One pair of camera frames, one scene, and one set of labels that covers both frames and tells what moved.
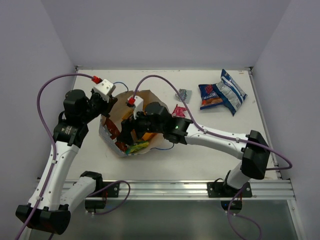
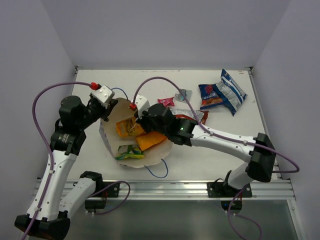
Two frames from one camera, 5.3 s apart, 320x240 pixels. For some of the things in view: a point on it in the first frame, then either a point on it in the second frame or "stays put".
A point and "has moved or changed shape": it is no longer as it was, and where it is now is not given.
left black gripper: [106, 103] stays put
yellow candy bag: [127, 115] has moved or changed shape
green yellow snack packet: [136, 147] to [129, 151]
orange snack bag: [148, 136] has moved or changed shape
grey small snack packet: [185, 94] stays put
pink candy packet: [178, 112] to [167, 102]
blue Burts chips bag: [226, 91] stays put
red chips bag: [114, 132] to [201, 117]
